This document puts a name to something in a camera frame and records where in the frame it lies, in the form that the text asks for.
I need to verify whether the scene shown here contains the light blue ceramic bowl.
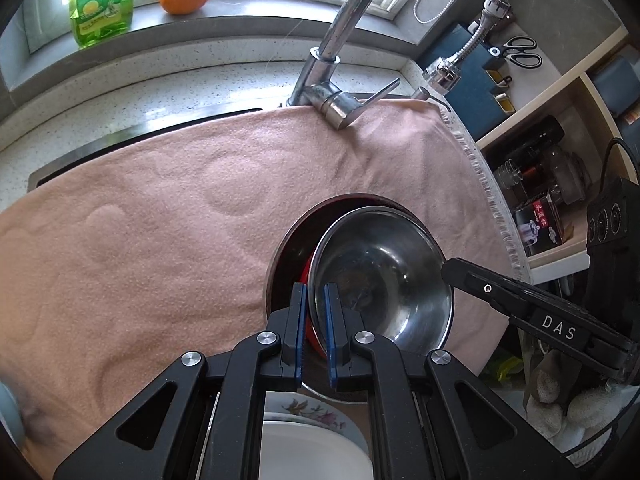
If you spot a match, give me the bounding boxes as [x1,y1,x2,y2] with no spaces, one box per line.
[0,382,25,448]

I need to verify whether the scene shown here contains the gloved hand on right gripper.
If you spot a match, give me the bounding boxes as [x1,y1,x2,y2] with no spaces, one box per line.
[523,350,623,467]

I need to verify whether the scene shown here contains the large stainless steel bowl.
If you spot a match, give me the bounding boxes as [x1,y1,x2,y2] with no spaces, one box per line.
[262,193,417,403]

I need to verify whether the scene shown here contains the white plate pink flowers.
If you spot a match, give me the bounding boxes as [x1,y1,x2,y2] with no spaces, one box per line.
[264,391,369,453]

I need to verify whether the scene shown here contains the chrome kitchen faucet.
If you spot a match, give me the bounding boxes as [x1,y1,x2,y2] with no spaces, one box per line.
[286,0,514,131]

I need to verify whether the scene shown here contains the blue knife block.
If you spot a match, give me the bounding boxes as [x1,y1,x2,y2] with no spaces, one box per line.
[416,24,515,141]

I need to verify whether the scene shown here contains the orange-pink towel mat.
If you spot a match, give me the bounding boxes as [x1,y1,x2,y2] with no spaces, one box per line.
[1,100,529,479]

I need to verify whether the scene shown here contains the black scissors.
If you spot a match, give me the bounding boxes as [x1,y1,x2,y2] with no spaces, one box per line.
[488,36,544,70]

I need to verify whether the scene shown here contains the red steel bowl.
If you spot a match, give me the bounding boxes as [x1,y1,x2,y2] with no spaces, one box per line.
[299,205,456,361]

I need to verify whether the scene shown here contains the green dish soap bottle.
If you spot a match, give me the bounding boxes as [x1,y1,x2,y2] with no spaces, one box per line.
[67,0,136,50]

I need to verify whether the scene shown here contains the white plate grey leaf pattern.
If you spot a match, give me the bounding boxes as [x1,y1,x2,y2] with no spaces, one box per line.
[259,422,373,480]

